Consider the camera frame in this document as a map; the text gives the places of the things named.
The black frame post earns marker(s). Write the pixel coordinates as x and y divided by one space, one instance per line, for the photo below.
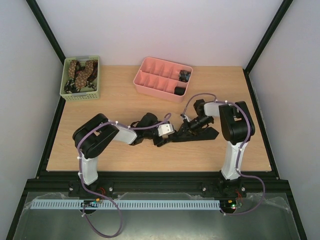
276 20
37 12

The right black frame post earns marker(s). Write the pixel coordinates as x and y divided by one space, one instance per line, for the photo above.
276 20

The left black frame post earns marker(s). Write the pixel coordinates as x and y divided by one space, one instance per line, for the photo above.
37 12

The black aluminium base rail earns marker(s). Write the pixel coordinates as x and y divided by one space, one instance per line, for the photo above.
204 184

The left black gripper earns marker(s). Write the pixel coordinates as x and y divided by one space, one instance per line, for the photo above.
160 142

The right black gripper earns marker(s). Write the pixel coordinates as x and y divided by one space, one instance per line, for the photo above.
186 127

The green plastic basket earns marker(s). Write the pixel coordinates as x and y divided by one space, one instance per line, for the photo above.
90 95

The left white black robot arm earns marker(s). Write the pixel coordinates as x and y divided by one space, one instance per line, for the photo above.
92 138

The black necktie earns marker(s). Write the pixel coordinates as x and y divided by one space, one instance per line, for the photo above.
183 135

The dark floral necktie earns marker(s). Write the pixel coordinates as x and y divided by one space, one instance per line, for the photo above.
71 88

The grey slotted cable duct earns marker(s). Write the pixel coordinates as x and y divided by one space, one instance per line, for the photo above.
72 204

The rolled dark patterned tie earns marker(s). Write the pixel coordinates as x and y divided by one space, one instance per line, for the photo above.
184 76

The rolled black tie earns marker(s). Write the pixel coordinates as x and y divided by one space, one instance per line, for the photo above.
179 91

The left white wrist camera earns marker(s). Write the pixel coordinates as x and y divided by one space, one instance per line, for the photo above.
165 129

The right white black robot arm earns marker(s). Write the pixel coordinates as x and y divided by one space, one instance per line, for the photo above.
237 128

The pink divided organizer tray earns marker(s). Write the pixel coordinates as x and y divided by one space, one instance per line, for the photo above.
158 78

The brown patterned necktie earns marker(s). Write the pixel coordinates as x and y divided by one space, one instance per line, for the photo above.
83 74

